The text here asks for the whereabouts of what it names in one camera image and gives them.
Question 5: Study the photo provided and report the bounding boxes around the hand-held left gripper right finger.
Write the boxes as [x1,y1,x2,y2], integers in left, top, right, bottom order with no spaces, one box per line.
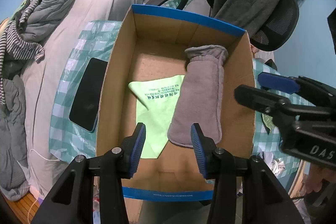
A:
[190,123,306,224]

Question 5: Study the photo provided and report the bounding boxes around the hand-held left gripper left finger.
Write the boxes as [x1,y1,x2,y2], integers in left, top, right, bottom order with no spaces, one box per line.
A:
[31,122,146,224]

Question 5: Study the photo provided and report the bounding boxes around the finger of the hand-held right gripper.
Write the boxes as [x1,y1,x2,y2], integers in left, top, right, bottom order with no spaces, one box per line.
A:
[234,84,336,122]
[258,72,336,109]

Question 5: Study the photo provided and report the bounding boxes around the blue cardboard box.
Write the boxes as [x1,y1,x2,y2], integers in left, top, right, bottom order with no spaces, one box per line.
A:
[95,4,256,201]

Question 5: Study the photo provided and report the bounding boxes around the green patterned cloth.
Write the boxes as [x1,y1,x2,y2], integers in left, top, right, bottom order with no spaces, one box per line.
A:
[260,112,276,135]

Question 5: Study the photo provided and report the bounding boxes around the light green cloth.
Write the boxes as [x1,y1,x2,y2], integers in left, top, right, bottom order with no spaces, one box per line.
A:
[128,75,185,159]

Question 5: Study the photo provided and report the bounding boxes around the white crumpled cloth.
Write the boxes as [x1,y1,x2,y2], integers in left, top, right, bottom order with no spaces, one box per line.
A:
[259,151,286,174]

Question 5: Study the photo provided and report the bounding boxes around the black office chair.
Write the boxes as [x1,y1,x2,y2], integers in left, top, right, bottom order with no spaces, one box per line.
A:
[143,0,300,52]

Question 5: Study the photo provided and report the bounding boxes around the green checked tablecloth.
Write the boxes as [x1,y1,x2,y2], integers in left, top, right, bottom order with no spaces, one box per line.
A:
[49,20,302,224]

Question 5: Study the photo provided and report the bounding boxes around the black smartphone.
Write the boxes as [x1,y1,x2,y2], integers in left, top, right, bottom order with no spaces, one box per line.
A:
[69,57,109,132]

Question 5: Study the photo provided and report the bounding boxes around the striped knit garment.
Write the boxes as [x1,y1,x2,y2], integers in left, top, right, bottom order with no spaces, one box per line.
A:
[0,0,45,105]

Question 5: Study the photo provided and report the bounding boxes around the white cable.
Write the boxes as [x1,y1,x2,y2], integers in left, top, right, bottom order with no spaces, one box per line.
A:
[28,148,61,214]

